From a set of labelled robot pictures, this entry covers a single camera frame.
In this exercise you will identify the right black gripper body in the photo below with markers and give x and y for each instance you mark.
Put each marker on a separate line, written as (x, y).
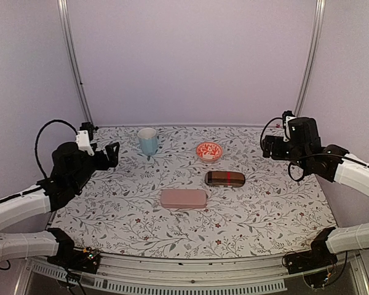
(278, 153)

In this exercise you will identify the aluminium frame post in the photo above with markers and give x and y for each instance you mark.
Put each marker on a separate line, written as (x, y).
(71, 51)
(314, 42)

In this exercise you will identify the pink translucent plastic cup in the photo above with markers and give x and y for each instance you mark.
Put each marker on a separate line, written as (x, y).
(183, 198)

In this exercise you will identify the right aluminium frame post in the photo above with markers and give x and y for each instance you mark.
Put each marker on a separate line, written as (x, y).
(314, 42)

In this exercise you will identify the floral patterned table mat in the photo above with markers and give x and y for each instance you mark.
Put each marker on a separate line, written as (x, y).
(119, 211)

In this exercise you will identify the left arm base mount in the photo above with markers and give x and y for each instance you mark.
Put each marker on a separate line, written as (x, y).
(80, 258)

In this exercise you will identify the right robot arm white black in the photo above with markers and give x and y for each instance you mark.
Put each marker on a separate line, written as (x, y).
(301, 146)

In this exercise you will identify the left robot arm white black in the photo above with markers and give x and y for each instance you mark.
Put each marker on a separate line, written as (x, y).
(72, 169)

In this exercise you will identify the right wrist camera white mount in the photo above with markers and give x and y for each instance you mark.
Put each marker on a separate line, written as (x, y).
(286, 117)

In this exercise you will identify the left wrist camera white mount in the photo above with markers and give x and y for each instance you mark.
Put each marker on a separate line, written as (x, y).
(84, 138)

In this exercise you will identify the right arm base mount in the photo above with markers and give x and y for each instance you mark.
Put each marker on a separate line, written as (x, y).
(317, 257)

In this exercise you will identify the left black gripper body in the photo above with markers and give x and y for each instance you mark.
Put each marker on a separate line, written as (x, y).
(102, 164)

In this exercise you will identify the brown striped glasses case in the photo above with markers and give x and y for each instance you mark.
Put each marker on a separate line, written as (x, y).
(224, 179)

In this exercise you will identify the red patterned small bowl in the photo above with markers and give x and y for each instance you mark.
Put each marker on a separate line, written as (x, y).
(209, 151)

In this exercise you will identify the light blue paper cup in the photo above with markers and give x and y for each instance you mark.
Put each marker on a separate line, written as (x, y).
(148, 141)

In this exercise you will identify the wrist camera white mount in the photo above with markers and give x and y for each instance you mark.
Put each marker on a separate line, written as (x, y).
(84, 138)
(286, 117)

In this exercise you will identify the left aluminium frame post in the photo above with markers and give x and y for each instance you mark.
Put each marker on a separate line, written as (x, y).
(71, 51)

